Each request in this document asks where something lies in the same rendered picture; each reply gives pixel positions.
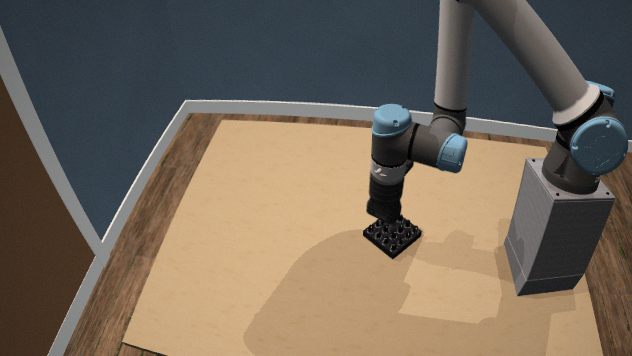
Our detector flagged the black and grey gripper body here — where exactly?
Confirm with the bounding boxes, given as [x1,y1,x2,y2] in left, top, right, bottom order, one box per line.
[366,157,414,224]

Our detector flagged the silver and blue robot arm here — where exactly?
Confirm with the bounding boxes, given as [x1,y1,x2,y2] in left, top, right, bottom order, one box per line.
[371,0,628,195]

